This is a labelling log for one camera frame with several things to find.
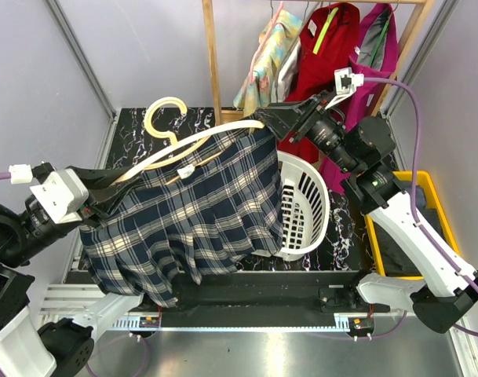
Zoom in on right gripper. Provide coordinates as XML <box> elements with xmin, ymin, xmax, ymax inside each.
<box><xmin>255</xmin><ymin>90</ymin><xmax>359</xmax><ymax>174</ymax></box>

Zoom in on cream plastic hanger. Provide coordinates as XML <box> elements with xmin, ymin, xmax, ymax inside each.
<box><xmin>104</xmin><ymin>96</ymin><xmax>265</xmax><ymax>186</ymax></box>

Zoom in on white plastic laundry basket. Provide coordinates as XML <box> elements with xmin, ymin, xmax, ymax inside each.
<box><xmin>253</xmin><ymin>151</ymin><xmax>330</xmax><ymax>262</ymax></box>

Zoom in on pastel floral skirt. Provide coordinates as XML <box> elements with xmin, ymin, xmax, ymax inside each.
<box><xmin>233</xmin><ymin>9</ymin><xmax>303</xmax><ymax>116</ymax></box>

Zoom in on navy plaid skirt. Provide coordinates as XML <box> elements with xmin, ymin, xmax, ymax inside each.
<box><xmin>79</xmin><ymin>128</ymin><xmax>283</xmax><ymax>308</ymax></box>

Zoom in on pink plastic hanger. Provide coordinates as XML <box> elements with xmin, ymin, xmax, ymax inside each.
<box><xmin>248</xmin><ymin>1</ymin><xmax>284</xmax><ymax>84</ymax></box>

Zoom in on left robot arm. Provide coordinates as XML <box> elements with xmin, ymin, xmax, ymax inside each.
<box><xmin>0</xmin><ymin>163</ymin><xmax>157</xmax><ymax>376</ymax></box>

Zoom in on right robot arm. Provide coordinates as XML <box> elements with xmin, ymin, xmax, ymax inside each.
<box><xmin>252</xmin><ymin>91</ymin><xmax>478</xmax><ymax>334</ymax></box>

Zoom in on yellow-green hanger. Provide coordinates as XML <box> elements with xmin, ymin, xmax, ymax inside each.
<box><xmin>312</xmin><ymin>7</ymin><xmax>339</xmax><ymax>54</ymax></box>

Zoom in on green hanger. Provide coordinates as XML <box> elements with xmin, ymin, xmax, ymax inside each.
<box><xmin>370</xmin><ymin>13</ymin><xmax>392</xmax><ymax>68</ymax></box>

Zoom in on white garment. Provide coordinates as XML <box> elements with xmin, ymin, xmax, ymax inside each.
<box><xmin>271</xmin><ymin>38</ymin><xmax>301</xmax><ymax>103</ymax></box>

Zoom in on wooden clothes rack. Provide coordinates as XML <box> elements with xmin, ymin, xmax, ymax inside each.
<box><xmin>201</xmin><ymin>0</ymin><xmax>435</xmax><ymax>125</ymax></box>

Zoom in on red dress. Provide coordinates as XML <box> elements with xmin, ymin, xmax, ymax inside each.
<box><xmin>277</xmin><ymin>2</ymin><xmax>361</xmax><ymax>164</ymax></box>

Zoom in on magenta dress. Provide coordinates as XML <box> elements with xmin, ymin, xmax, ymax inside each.
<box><xmin>319</xmin><ymin>3</ymin><xmax>399</xmax><ymax>194</ymax></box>

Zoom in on folded dark clothes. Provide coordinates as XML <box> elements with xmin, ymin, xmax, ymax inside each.
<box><xmin>370</xmin><ymin>191</ymin><xmax>462</xmax><ymax>280</ymax></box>

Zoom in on yellow plastic bin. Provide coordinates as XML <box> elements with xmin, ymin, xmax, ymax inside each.
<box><xmin>363</xmin><ymin>170</ymin><xmax>462</xmax><ymax>280</ymax></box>

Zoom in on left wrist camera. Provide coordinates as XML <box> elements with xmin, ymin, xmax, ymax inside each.
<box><xmin>30</xmin><ymin>168</ymin><xmax>89</xmax><ymax>224</ymax></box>

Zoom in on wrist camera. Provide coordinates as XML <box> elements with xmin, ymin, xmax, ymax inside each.
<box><xmin>30</xmin><ymin>168</ymin><xmax>89</xmax><ymax>224</ymax></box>
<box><xmin>326</xmin><ymin>68</ymin><xmax>364</xmax><ymax>109</ymax></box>

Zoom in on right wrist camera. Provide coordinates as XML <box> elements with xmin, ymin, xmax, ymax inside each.
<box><xmin>326</xmin><ymin>68</ymin><xmax>364</xmax><ymax>109</ymax></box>

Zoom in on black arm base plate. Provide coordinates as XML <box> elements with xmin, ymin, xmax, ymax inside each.
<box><xmin>161</xmin><ymin>271</ymin><xmax>368</xmax><ymax>331</ymax></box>

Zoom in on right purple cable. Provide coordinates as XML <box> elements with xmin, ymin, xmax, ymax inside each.
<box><xmin>362</xmin><ymin>76</ymin><xmax>478</xmax><ymax>338</ymax></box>

